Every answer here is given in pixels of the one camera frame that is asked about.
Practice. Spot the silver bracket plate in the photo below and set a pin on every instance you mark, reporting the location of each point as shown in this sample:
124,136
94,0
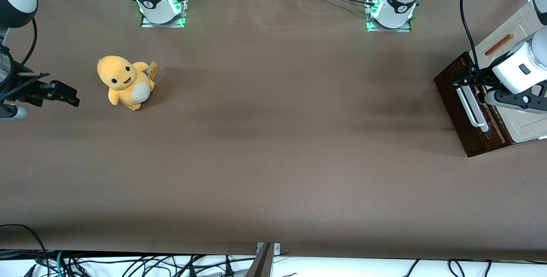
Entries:
277,248

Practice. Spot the dark wood drawer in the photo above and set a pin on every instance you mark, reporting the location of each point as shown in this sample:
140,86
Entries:
457,110

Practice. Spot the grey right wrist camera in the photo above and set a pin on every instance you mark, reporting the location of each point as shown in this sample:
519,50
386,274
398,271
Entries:
15,112

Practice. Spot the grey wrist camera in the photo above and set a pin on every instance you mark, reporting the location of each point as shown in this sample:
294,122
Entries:
15,112
513,99

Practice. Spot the cream drawer cabinet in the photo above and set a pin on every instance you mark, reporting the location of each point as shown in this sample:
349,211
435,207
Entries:
525,119

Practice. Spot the yellow plush toy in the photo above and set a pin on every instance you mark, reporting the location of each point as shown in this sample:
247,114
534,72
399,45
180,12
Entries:
124,82

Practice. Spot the yellow plush toy tag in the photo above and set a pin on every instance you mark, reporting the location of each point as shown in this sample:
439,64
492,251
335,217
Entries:
152,69

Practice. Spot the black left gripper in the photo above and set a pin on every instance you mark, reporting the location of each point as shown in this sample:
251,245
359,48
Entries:
479,78

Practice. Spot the dark mount post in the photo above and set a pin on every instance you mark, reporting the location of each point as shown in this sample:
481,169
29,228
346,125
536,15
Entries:
261,264

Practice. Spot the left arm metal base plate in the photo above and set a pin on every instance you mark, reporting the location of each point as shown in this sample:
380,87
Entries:
406,27

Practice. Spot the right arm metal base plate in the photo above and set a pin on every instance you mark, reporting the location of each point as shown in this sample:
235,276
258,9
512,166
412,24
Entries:
147,22

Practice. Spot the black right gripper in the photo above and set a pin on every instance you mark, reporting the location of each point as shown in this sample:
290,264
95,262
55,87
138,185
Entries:
21,85

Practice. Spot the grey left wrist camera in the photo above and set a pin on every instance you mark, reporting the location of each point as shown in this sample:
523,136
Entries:
513,99

